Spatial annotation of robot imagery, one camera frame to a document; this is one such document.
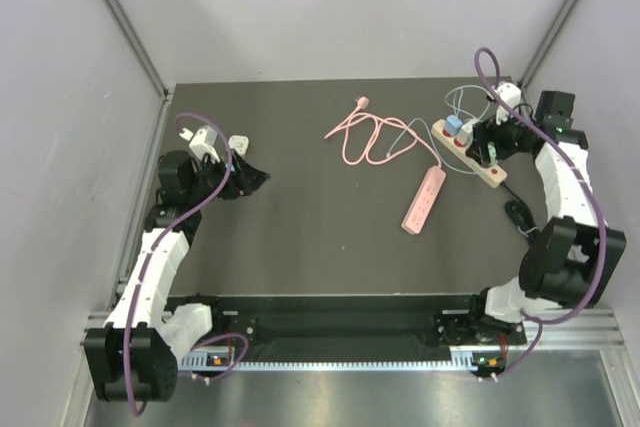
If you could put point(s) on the green usb charger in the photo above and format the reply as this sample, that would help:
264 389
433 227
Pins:
492 154

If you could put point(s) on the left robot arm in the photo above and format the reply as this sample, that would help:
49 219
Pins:
150 272

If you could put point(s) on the pink power strip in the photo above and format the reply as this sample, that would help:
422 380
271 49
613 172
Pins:
423 200

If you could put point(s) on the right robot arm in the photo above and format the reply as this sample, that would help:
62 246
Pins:
571 259

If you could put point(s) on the pink round wall plug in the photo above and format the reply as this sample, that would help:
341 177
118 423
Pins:
362 103

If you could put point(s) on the blue usb charger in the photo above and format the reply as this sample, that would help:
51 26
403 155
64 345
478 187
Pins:
452 126

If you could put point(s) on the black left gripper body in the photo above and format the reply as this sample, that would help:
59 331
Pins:
212 177

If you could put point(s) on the white square plug adapter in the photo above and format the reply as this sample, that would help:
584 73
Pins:
240 144

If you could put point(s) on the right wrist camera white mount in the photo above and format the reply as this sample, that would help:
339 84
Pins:
505 94

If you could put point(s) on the white usb charger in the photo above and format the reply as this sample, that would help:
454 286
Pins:
464 136

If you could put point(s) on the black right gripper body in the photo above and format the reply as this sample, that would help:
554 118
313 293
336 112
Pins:
509 138

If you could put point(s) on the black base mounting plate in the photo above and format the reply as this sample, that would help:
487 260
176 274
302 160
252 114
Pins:
354 327

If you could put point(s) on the slotted grey cable duct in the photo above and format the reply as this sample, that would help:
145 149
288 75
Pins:
218 359

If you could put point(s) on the aluminium frame rail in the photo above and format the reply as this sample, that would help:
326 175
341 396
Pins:
591 331

